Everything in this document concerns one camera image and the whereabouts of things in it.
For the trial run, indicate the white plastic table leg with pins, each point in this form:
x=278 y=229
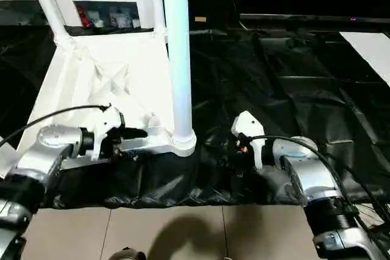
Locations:
x=178 y=47
x=158 y=1
x=49 y=4

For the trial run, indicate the black work mat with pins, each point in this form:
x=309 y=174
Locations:
x=292 y=89

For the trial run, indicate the grey left robot leg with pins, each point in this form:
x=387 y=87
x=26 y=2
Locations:
x=125 y=254

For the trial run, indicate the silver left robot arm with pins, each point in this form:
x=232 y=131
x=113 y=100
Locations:
x=42 y=156

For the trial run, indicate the small yellow tag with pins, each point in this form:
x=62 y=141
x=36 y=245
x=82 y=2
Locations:
x=200 y=19

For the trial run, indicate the black stand base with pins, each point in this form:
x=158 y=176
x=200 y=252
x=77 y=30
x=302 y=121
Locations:
x=376 y=217

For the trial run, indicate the white flat board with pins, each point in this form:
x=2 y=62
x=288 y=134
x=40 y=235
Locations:
x=368 y=56

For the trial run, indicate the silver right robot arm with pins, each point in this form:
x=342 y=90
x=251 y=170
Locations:
x=317 y=181

